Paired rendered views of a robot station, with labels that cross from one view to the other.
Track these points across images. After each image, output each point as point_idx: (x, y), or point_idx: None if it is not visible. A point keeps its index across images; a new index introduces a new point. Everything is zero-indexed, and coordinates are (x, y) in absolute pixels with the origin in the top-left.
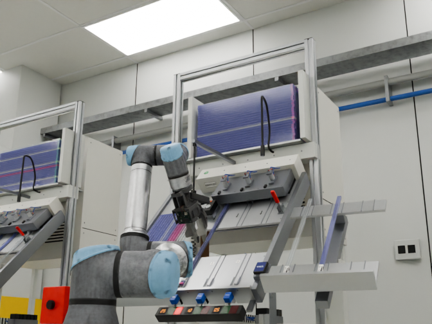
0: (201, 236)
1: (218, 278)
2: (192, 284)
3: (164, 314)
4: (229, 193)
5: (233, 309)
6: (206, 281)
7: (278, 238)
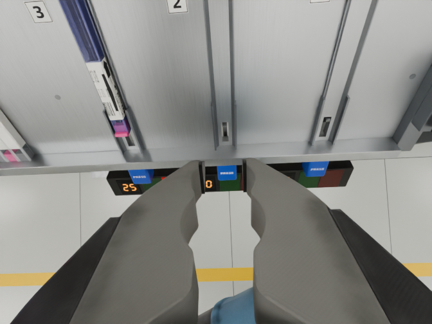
0: (247, 192)
1: (251, 94)
2: (160, 121)
3: (140, 193)
4: None
5: (330, 179)
6: (213, 114)
7: None
